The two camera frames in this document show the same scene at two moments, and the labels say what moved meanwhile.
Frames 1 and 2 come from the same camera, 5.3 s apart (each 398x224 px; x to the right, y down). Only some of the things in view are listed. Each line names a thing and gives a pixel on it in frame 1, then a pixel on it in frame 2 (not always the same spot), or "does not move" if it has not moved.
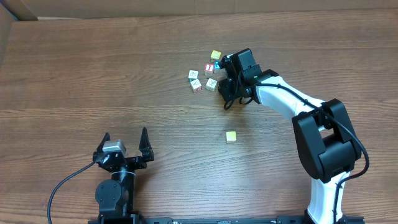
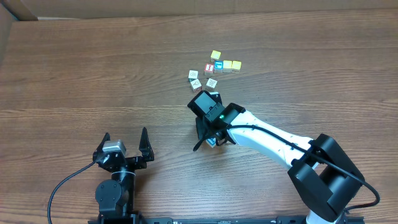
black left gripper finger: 145,145 does not move
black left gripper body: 123,162 does not move
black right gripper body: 228,86 -> 201,130
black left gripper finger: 106,138 does not move
